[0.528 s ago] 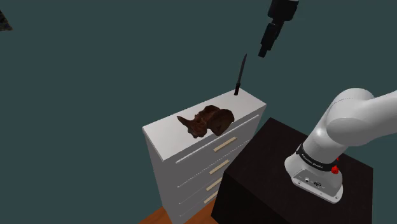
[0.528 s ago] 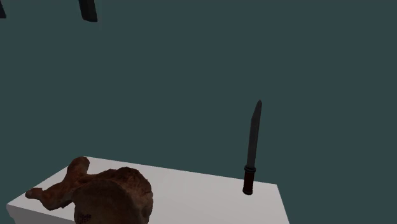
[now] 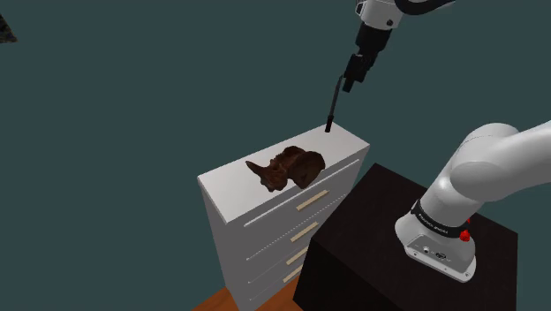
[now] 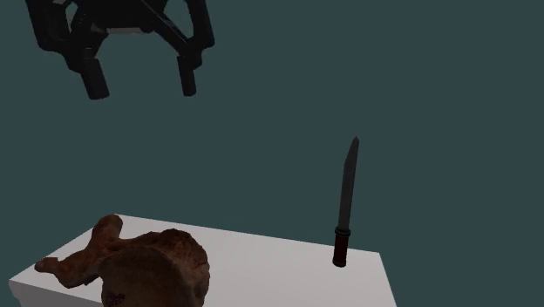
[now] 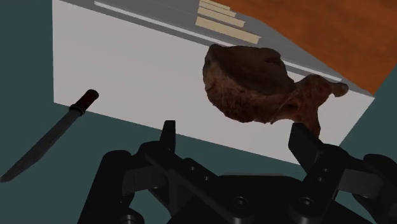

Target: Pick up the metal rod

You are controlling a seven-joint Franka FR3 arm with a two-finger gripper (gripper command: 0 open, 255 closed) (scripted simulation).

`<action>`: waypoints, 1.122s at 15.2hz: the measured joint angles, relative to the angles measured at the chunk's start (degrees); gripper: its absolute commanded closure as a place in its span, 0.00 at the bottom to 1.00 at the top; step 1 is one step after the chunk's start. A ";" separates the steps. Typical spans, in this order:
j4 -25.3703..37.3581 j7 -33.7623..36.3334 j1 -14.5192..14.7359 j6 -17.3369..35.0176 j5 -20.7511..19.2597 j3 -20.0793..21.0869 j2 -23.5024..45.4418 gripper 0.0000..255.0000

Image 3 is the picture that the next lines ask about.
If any black slender pen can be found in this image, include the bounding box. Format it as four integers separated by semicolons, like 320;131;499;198
324;75;344;134

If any brown horned animal figure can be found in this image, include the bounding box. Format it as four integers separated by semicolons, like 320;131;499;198
245;145;327;193

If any black robot stand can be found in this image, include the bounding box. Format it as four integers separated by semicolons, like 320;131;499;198
292;162;519;311

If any white chest of drawers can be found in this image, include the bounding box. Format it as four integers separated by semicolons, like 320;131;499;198
196;122;372;311

